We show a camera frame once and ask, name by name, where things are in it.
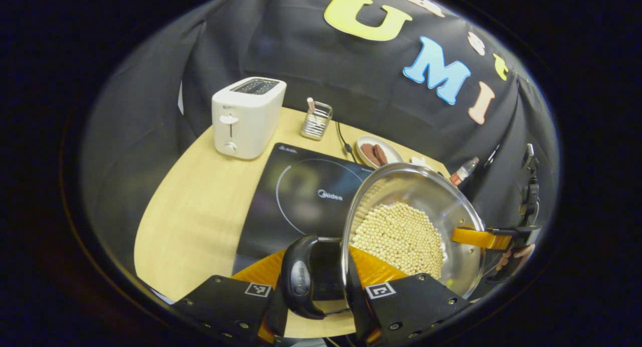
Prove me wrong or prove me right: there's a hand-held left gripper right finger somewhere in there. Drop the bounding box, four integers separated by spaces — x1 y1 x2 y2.
346 247 472 345

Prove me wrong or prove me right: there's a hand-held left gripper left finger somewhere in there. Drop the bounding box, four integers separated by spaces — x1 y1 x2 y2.
173 249 289 343

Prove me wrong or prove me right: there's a steel pot with black handles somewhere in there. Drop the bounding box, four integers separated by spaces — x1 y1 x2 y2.
281 162 487 320

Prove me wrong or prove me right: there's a black induction cooktop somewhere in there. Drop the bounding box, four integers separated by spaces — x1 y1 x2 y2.
233 143 377 275

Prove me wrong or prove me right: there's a pile of soybeans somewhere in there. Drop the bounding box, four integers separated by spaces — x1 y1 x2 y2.
351 202 447 280

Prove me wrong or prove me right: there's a clear bottle with red label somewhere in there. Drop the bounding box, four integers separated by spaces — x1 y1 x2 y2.
449 156 480 187

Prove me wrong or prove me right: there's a white round plate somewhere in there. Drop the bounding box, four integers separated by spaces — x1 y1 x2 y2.
355 135 404 169

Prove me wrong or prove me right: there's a white toaster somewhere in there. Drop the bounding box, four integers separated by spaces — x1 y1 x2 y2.
211 77 287 160

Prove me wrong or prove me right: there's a clear glass holder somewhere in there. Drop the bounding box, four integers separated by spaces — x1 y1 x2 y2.
300 101 333 140

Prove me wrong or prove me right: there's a black power cable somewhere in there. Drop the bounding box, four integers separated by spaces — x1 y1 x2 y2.
335 120 358 163

